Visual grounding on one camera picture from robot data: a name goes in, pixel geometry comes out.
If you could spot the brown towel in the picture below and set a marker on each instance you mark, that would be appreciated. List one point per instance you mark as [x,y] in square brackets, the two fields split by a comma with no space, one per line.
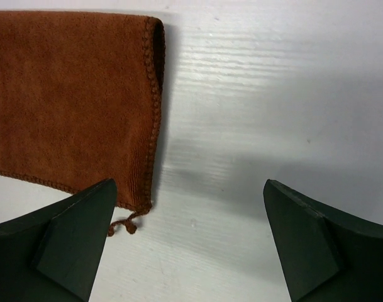
[80,101]

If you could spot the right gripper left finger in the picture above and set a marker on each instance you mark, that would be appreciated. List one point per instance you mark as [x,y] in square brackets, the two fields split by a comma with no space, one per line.
[53,254]

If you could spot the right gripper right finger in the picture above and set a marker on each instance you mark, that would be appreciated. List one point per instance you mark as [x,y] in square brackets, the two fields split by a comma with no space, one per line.
[326,254]

